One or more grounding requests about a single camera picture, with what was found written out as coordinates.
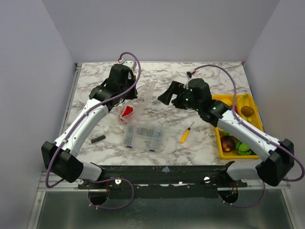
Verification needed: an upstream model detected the red bell pepper toy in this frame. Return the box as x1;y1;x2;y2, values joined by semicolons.
118;105;133;123

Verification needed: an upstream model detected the clear zip top bag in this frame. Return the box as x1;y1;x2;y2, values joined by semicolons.
118;81;157;123

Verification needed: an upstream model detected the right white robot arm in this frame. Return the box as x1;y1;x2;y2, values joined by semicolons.
158;79;294;187

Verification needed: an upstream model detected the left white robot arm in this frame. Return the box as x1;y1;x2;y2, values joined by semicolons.
41;61;137;188

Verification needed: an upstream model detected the clear screw organizer box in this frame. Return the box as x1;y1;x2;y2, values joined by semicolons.
122;123;164;152

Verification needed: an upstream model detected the black toothed plastic part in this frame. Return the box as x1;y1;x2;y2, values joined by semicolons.
91;135;106;144

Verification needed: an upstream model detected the yellow banana bunch toy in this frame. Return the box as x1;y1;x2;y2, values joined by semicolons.
235;94;253;123

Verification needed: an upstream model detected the dark purple onion toy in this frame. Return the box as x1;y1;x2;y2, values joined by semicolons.
220;135;235;153

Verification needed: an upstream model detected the yellow plastic tray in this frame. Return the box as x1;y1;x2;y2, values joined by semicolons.
215;94;264;160

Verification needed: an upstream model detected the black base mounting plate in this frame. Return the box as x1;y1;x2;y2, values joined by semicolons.
78;165;247;199

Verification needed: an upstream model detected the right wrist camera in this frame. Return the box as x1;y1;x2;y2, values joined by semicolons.
186;70;196;80

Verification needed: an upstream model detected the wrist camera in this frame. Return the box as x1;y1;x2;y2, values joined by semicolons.
186;70;196;80
118;58;137;71

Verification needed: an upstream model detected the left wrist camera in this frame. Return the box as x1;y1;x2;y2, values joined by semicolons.
118;58;137;71

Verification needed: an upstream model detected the yellow handle screwdriver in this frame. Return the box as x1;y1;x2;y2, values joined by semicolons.
180;122;194;143

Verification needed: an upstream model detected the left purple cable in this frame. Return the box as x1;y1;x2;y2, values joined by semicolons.
45;51;142;188

